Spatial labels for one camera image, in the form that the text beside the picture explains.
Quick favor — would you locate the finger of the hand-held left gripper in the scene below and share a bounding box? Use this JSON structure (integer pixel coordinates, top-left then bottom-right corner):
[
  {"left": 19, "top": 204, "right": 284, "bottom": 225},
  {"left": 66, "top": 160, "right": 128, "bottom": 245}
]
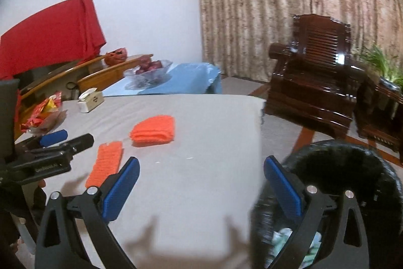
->
[
  {"left": 40, "top": 129, "right": 69, "bottom": 147},
  {"left": 61, "top": 133, "right": 95, "bottom": 159}
]

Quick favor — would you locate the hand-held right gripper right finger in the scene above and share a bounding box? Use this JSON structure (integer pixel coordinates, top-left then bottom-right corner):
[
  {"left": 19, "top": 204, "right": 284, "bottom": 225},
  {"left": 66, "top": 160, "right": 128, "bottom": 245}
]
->
[{"left": 263, "top": 156, "right": 370, "bottom": 269}]

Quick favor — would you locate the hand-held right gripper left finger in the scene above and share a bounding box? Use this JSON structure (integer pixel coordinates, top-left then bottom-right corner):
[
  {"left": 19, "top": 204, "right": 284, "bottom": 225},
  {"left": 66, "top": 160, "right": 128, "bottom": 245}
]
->
[{"left": 34, "top": 156, "right": 141, "bottom": 269}]

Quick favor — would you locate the black-lined trash bin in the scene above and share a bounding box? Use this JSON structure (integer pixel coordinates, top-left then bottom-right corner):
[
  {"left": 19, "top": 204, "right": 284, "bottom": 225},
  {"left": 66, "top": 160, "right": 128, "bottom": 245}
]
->
[{"left": 250, "top": 140, "right": 403, "bottom": 269}]

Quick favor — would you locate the red yellow snack packet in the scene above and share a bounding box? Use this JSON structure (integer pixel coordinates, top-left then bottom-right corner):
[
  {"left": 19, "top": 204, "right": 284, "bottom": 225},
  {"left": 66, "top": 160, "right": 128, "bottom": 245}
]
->
[{"left": 20, "top": 92, "right": 63, "bottom": 134}]

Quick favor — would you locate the orange knitted strip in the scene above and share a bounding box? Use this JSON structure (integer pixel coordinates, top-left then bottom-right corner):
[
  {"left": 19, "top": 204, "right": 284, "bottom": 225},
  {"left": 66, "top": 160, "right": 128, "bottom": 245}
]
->
[{"left": 85, "top": 140, "right": 123, "bottom": 189}]

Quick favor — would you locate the white tissue box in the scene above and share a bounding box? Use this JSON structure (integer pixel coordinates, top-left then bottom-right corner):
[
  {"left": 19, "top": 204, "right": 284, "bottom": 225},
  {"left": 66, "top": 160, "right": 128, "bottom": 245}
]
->
[{"left": 77, "top": 88, "right": 104, "bottom": 113}]

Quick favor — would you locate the white green crumpled packaging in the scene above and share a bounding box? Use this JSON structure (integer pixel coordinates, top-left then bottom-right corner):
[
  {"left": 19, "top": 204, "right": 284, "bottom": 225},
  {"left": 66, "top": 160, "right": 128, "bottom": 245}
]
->
[{"left": 271, "top": 227, "right": 322, "bottom": 268}]

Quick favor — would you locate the folded orange knitted cloth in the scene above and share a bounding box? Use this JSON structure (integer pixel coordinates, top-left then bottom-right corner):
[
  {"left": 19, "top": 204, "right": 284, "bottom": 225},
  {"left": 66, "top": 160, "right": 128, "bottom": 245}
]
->
[{"left": 130, "top": 115, "right": 176, "bottom": 147}]

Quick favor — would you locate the light wooden bench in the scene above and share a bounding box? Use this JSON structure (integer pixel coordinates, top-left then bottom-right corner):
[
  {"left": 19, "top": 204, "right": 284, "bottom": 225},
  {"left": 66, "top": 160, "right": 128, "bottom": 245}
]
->
[{"left": 19, "top": 53, "right": 155, "bottom": 99}]

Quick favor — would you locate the orange plastic bag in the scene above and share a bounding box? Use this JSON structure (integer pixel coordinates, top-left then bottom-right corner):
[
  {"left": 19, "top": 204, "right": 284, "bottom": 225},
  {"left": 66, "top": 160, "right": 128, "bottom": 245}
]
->
[{"left": 105, "top": 48, "right": 128, "bottom": 66}]

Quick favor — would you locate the red cloth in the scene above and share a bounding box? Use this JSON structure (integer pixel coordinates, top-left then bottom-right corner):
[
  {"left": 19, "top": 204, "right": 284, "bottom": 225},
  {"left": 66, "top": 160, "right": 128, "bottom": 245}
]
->
[{"left": 0, "top": 0, "right": 107, "bottom": 80}]

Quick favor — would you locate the large dark wooden armchair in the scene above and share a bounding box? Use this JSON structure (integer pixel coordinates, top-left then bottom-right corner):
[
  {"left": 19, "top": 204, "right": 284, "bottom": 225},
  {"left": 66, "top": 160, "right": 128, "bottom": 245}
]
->
[{"left": 264, "top": 14, "right": 367, "bottom": 140}]

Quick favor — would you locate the pile of red fruits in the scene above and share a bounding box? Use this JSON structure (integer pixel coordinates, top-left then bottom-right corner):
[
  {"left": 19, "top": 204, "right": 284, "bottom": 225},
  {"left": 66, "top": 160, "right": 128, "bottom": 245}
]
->
[{"left": 135, "top": 56, "right": 164, "bottom": 74}]

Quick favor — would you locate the dark wooden side table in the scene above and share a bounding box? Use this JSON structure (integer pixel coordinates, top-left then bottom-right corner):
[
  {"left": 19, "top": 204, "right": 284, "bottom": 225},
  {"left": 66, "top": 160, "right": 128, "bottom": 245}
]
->
[{"left": 356, "top": 74, "right": 403, "bottom": 167}]

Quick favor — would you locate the blue tablecloth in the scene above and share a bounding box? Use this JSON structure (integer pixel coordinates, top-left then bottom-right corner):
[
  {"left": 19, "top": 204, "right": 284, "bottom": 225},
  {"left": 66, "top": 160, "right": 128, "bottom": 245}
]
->
[{"left": 102, "top": 63, "right": 222, "bottom": 97}]

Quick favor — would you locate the potted green plant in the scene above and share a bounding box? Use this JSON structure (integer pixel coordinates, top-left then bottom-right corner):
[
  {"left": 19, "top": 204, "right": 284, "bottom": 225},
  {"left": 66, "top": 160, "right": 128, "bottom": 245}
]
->
[{"left": 359, "top": 44, "right": 403, "bottom": 90}]

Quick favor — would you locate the beige patterned curtain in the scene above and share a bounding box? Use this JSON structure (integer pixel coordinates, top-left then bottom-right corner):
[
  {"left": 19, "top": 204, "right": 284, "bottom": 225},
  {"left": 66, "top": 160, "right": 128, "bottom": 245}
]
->
[{"left": 190, "top": 0, "right": 403, "bottom": 87}]

